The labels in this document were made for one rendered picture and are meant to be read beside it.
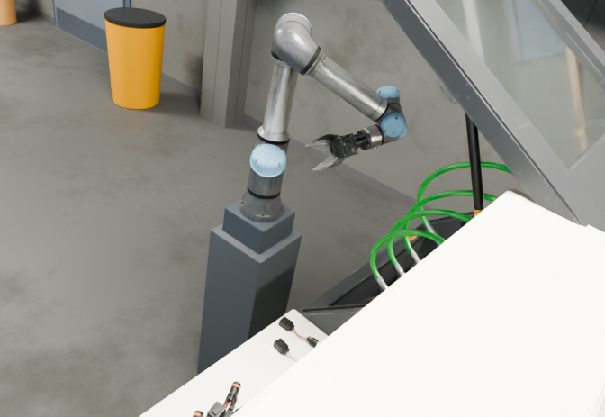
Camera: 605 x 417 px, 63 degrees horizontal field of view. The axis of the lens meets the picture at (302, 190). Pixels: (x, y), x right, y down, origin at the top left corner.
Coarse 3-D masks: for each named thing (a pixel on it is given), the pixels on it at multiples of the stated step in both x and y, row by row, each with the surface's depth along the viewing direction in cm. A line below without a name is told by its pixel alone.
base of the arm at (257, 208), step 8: (248, 192) 168; (280, 192) 171; (240, 200) 175; (248, 200) 169; (256, 200) 167; (264, 200) 167; (272, 200) 168; (280, 200) 172; (240, 208) 172; (248, 208) 169; (256, 208) 168; (264, 208) 169; (272, 208) 169; (280, 208) 173; (248, 216) 170; (256, 216) 168; (264, 216) 169; (272, 216) 170; (280, 216) 174
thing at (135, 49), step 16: (112, 16) 388; (128, 16) 395; (144, 16) 402; (160, 16) 410; (112, 32) 390; (128, 32) 386; (144, 32) 390; (160, 32) 402; (112, 48) 397; (128, 48) 393; (144, 48) 397; (160, 48) 411; (112, 64) 406; (128, 64) 401; (144, 64) 405; (160, 64) 421; (112, 80) 416; (128, 80) 409; (144, 80) 413; (160, 80) 432; (112, 96) 431; (128, 96) 417; (144, 96) 421
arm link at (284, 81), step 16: (288, 16) 153; (272, 48) 158; (272, 80) 163; (288, 80) 161; (272, 96) 165; (288, 96) 164; (272, 112) 167; (288, 112) 168; (272, 128) 170; (256, 144) 175; (272, 144) 171; (288, 144) 177
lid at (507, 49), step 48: (384, 0) 83; (432, 0) 86; (480, 0) 103; (528, 0) 122; (432, 48) 80; (480, 48) 91; (528, 48) 104; (576, 48) 123; (480, 96) 77; (528, 96) 91; (576, 96) 105; (528, 144) 77; (576, 144) 92; (528, 192) 77; (576, 192) 78
